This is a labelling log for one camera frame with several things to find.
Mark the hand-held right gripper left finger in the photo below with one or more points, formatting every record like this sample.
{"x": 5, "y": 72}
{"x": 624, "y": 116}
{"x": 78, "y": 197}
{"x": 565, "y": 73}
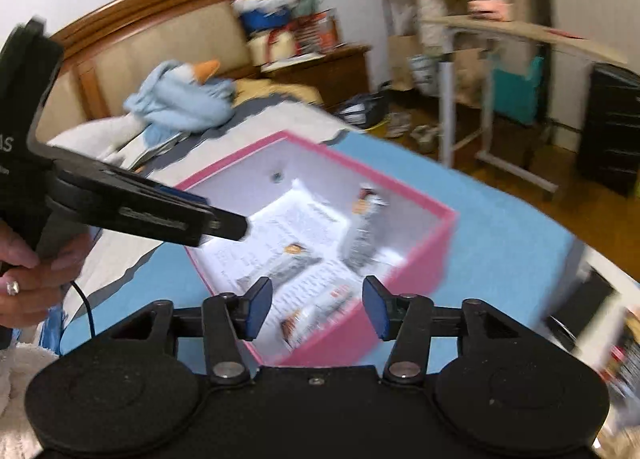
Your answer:
{"x": 257, "y": 309}

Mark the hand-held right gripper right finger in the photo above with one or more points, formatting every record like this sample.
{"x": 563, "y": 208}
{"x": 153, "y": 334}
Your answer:
{"x": 376, "y": 311}

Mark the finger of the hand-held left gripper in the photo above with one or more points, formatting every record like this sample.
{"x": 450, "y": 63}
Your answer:
{"x": 227, "y": 226}
{"x": 150, "y": 224}

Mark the pink cardboard box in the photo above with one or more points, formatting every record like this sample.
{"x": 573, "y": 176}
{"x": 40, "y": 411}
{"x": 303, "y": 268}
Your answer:
{"x": 415, "y": 259}

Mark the person's left hand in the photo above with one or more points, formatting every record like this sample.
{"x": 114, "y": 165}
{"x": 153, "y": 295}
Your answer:
{"x": 35, "y": 289}

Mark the silver snack packet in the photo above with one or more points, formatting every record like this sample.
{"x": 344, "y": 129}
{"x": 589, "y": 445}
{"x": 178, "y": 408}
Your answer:
{"x": 361, "y": 231}
{"x": 315, "y": 316}
{"x": 285, "y": 266}

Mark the printed paper sheet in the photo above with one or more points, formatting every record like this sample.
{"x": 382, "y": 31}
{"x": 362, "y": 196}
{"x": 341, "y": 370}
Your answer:
{"x": 300, "y": 224}

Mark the white pillow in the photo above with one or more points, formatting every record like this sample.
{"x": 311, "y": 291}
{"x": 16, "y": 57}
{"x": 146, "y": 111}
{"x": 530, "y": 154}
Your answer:
{"x": 90, "y": 139}

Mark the wooden padded headboard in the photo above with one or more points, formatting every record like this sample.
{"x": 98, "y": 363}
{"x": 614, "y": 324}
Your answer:
{"x": 140, "y": 39}

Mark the light blue plush toy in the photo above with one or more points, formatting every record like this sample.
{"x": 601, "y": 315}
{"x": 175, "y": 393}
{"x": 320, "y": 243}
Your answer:
{"x": 185, "y": 99}

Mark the yellow cloth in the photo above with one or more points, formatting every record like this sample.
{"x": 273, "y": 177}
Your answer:
{"x": 270, "y": 89}

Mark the striped road-print bed sheet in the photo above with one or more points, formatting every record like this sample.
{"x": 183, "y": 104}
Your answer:
{"x": 500, "y": 219}

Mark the black bag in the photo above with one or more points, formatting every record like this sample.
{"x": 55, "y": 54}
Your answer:
{"x": 362, "y": 109}

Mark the wooden nightstand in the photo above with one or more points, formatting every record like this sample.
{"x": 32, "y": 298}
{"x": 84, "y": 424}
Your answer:
{"x": 330, "y": 74}

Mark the pair of shoes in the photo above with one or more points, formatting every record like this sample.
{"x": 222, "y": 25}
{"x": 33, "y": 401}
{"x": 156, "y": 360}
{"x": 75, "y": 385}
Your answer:
{"x": 410, "y": 129}

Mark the white fluffy garment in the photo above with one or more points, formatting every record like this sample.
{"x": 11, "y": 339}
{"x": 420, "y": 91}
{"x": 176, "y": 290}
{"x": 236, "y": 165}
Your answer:
{"x": 20, "y": 379}

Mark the blue bag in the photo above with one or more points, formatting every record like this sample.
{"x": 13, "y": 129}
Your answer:
{"x": 265, "y": 19}

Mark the red striped bag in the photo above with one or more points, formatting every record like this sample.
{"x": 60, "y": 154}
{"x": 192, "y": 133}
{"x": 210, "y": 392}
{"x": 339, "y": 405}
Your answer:
{"x": 317, "y": 31}

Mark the brown paper bag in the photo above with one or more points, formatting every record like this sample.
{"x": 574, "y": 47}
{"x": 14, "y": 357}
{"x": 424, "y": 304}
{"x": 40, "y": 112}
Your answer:
{"x": 404, "y": 59}

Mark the teal shopping bag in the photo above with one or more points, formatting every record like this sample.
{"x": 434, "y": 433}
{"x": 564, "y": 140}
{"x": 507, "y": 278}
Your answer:
{"x": 517, "y": 89}

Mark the black suitcase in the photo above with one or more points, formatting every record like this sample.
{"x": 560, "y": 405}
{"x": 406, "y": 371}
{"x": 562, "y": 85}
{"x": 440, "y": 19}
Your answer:
{"x": 612, "y": 129}

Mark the white rolling desk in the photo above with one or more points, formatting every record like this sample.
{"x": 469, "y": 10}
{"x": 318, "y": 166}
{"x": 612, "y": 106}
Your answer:
{"x": 500, "y": 29}

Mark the small pink box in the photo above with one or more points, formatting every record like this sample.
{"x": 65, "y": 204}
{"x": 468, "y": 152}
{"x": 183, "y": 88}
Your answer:
{"x": 490, "y": 9}

